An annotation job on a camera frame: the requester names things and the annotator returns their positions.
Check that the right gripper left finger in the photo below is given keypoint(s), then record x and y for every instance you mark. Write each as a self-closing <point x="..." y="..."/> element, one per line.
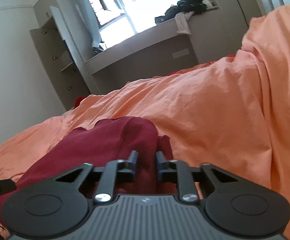
<point x="113" y="173"/>

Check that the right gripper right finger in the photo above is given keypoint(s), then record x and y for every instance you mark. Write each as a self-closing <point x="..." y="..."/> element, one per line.
<point x="182" y="175"/>

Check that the maroon long-sleeve shirt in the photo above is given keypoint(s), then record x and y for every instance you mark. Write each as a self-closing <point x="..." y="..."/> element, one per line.
<point x="110" y="139"/>

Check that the dark clothes pile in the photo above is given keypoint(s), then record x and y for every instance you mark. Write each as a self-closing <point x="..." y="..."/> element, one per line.
<point x="185" y="6"/>

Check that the red object on floor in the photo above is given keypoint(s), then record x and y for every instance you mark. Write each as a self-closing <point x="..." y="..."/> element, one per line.
<point x="78" y="101"/>

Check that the orange duvet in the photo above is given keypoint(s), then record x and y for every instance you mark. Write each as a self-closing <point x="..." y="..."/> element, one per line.
<point x="233" y="113"/>

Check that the grey window bench desk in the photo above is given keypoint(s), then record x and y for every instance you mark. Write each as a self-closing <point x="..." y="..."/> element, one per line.
<point x="149" y="53"/>

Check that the open grey wardrobe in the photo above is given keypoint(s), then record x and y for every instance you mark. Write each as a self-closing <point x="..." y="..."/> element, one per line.
<point x="63" y="44"/>

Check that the pale pink hanging garment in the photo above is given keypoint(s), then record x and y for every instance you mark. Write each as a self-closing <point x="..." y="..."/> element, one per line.
<point x="181" y="20"/>

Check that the tall grey closet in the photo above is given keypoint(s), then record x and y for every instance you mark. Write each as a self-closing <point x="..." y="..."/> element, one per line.
<point x="230" y="21"/>

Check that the grey left curtain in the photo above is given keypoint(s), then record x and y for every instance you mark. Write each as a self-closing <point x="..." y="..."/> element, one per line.
<point x="90" y="20"/>

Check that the window with frame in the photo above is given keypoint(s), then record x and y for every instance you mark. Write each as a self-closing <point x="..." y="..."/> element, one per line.
<point x="121" y="19"/>

